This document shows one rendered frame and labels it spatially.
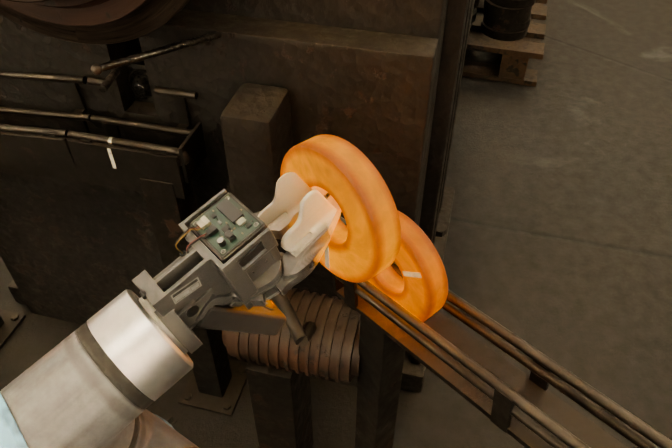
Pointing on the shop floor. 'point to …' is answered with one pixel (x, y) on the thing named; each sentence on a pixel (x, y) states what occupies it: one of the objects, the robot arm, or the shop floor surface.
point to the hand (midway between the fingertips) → (335, 196)
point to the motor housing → (296, 366)
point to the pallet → (509, 14)
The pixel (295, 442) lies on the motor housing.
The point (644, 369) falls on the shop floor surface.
